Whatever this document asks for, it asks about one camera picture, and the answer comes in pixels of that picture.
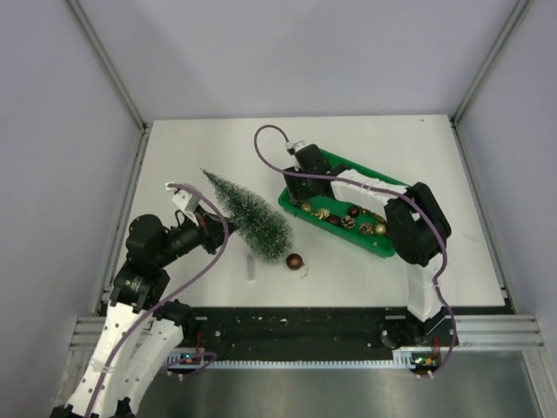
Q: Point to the small gold pine cone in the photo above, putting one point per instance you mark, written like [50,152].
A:
[322,213]

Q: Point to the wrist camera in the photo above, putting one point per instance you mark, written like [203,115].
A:
[293,147]
[186,198]

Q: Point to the pine cone pair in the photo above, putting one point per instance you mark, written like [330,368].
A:
[364,228]

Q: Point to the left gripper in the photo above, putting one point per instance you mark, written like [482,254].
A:
[211,228]

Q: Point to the dark brown small bauble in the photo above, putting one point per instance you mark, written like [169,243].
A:
[353,211]

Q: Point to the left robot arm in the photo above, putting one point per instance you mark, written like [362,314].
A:
[140,327]

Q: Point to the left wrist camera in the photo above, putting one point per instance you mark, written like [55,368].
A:
[186,198]

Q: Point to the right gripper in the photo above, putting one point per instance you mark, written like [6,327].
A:
[297,192]

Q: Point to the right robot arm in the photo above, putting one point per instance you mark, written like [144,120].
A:
[414,221]

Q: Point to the small green christmas tree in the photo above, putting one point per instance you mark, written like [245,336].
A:
[266,231]

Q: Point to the green plastic tray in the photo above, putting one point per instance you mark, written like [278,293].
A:
[344,195]

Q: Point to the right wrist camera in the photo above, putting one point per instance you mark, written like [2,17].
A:
[293,147]

